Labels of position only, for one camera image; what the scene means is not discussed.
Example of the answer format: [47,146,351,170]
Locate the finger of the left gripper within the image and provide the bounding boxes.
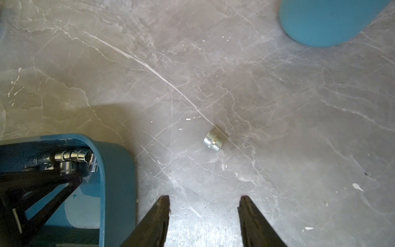
[1,171,82,247]

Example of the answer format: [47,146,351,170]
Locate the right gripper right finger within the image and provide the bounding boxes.
[238,196,287,247]

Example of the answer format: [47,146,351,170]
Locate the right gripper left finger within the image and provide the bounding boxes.
[120,195,170,247]

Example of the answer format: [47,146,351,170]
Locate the teal plastic storage box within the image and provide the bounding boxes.
[1,133,136,247]

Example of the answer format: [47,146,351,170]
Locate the chrome socket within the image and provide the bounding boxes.
[36,153,55,165]
[70,149,93,163]
[203,131,223,152]
[53,150,73,162]
[59,161,79,175]

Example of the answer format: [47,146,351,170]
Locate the teal cylindrical vase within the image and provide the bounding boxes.
[279,0,391,47]

